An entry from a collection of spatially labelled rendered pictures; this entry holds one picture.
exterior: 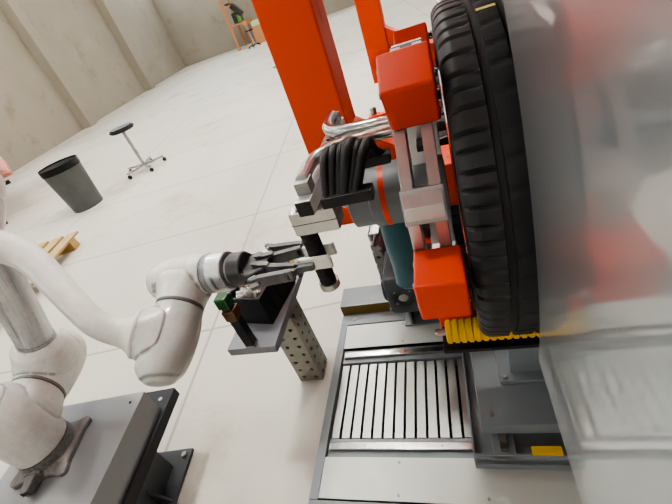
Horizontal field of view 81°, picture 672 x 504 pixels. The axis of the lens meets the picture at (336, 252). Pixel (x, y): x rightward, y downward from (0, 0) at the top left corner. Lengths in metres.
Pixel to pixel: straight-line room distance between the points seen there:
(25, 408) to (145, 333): 0.62
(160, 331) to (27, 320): 0.62
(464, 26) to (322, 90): 0.69
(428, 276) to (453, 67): 0.29
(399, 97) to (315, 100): 0.74
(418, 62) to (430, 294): 0.32
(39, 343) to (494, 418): 1.31
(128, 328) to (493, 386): 0.95
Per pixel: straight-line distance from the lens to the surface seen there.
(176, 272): 0.91
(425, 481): 1.31
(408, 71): 0.58
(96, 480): 1.39
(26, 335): 1.44
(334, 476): 1.38
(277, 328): 1.28
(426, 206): 0.60
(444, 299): 0.59
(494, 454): 1.23
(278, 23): 1.27
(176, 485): 1.73
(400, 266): 1.12
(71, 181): 5.30
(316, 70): 1.27
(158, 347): 0.85
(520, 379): 1.26
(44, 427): 1.45
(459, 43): 0.64
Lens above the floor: 1.27
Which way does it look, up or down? 34 degrees down
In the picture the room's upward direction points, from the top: 21 degrees counter-clockwise
